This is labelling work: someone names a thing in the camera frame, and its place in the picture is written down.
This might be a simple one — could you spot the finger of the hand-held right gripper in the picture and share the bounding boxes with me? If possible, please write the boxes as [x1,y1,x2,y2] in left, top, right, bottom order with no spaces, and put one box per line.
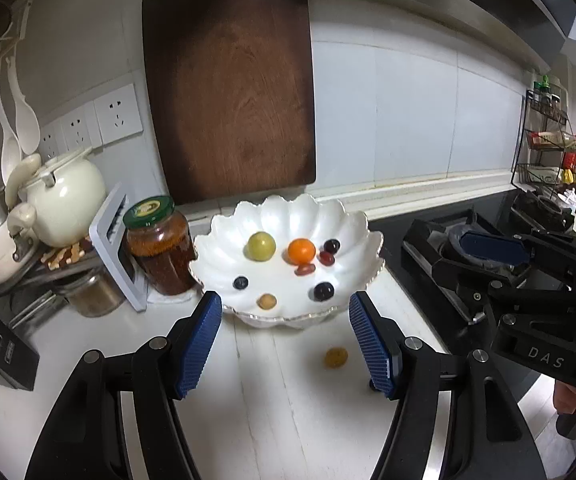
[459,230,576,291]
[430,255,576,322]

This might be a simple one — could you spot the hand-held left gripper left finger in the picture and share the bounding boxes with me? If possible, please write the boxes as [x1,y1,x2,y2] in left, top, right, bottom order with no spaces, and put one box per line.
[25,290,224,480]

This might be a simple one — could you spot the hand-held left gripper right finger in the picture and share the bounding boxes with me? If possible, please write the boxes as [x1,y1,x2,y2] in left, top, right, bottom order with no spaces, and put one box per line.
[348,290,544,480]

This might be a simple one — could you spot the small orange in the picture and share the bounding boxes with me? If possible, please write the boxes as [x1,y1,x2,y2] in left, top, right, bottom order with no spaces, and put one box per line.
[287,238,317,266]

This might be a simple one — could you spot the yellow-green plum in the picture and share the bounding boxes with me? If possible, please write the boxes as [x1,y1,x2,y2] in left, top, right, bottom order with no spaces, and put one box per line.
[246,231,276,262]

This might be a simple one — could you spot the white scalloped bowl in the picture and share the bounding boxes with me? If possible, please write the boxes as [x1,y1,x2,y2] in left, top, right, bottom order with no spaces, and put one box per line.
[188,194,385,331]

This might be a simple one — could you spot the person's right hand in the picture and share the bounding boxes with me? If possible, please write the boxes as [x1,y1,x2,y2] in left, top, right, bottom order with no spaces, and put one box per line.
[552,379,576,417]

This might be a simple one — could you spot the round stove burner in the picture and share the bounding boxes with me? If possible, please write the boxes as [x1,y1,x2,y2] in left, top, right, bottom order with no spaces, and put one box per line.
[440,224,494,263]

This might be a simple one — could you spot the black pan support grate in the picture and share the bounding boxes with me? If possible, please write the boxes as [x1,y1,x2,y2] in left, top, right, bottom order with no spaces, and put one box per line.
[510,191,576,232]
[401,209,519,327]

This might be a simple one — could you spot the black gas stove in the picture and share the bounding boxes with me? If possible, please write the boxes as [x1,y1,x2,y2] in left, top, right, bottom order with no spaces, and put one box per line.
[368,187,576,411]

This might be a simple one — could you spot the glass jar with green lid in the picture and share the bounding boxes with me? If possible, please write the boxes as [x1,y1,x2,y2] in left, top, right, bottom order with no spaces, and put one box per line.
[122,194,199,297]

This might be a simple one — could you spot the glass jar of brown powder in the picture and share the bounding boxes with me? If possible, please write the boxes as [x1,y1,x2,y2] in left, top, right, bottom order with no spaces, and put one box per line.
[55,267,127,319]

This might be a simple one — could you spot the grey cutting board stand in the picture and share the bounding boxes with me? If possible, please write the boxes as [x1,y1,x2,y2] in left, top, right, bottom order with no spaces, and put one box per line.
[89,182,149,312]

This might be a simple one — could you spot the red label sauce bottle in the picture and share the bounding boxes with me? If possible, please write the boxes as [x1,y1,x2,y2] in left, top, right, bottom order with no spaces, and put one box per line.
[527,130,576,153]

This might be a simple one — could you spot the wooden patterned trivet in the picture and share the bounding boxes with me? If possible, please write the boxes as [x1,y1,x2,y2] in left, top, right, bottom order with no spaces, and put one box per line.
[40,240,94,267]

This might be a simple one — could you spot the green cap bottle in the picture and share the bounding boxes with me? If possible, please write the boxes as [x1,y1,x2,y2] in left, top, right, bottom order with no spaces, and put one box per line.
[534,75,564,111]

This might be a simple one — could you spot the metal counter shelf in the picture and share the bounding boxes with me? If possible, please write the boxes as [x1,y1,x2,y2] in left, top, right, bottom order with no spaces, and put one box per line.
[0,250,100,332]

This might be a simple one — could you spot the white ceramic pot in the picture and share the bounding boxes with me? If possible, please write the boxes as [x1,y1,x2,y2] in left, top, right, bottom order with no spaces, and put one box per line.
[18,146,108,248]

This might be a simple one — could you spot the white pot with steel lid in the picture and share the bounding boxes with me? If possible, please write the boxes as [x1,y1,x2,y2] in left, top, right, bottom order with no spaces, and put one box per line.
[0,172,39,286]

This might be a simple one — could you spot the steel range hood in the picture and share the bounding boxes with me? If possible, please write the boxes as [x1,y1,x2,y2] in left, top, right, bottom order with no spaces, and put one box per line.
[313,0,576,86]

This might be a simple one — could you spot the brown wooden cutting board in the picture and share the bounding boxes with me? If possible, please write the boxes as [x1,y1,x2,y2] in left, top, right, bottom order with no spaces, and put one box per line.
[141,0,317,206]

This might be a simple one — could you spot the white hanging ladle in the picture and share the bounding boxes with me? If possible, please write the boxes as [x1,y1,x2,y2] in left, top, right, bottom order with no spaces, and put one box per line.
[8,57,42,156]
[0,72,22,186]

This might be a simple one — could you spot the black wire spice rack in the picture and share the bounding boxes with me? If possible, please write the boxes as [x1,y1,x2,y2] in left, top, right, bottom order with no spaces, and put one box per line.
[510,87,576,222]

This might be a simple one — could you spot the white wall outlet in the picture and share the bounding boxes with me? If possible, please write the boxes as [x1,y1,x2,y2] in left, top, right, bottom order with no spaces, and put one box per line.
[93,84,144,146]
[60,105,100,153]
[40,125,69,159]

